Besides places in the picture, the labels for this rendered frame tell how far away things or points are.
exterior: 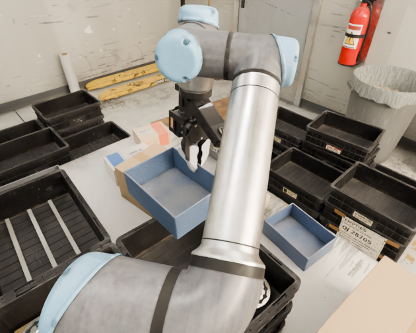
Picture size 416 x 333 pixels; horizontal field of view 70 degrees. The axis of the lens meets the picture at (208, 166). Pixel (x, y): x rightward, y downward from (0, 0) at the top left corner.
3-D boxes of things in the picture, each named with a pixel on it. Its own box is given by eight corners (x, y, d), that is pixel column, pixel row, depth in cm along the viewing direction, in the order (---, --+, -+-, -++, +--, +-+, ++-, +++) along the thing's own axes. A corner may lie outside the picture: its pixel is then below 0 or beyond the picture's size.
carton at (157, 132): (142, 152, 150) (140, 140, 145) (134, 141, 158) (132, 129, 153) (171, 143, 156) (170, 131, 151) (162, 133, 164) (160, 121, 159)
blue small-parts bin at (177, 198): (226, 204, 71) (227, 183, 67) (177, 240, 63) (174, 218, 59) (175, 166, 83) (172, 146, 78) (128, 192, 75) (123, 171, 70)
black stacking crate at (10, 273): (119, 265, 87) (112, 240, 80) (8, 332, 73) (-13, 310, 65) (72, 192, 111) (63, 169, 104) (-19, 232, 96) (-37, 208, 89)
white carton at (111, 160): (117, 186, 130) (113, 170, 124) (107, 172, 137) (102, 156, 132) (158, 169, 139) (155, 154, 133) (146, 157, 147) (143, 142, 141)
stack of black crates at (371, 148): (366, 186, 212) (391, 131, 183) (343, 209, 194) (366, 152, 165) (313, 160, 236) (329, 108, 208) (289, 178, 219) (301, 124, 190)
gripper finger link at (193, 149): (183, 162, 77) (184, 131, 72) (197, 174, 74) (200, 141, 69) (173, 166, 75) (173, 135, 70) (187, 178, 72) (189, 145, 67)
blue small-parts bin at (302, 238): (332, 250, 104) (337, 237, 100) (303, 271, 98) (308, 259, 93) (289, 215, 117) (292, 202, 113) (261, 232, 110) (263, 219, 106)
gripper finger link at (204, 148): (194, 158, 79) (195, 127, 74) (208, 168, 76) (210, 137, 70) (185, 162, 78) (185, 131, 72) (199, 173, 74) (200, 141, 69)
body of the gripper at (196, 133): (192, 124, 75) (194, 77, 68) (215, 139, 70) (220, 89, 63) (168, 133, 71) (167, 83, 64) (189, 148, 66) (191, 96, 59)
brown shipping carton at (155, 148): (209, 199, 124) (209, 170, 114) (172, 232, 110) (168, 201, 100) (159, 170, 138) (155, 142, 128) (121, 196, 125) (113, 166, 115)
